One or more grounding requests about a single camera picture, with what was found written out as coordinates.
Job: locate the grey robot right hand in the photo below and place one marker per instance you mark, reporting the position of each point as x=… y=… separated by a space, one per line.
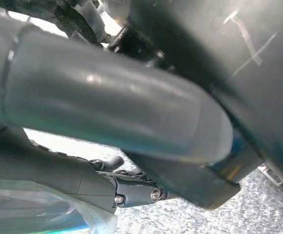
x=94 y=97

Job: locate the clear plastic sheet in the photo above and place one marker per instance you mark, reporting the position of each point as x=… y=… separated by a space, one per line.
x=22 y=210

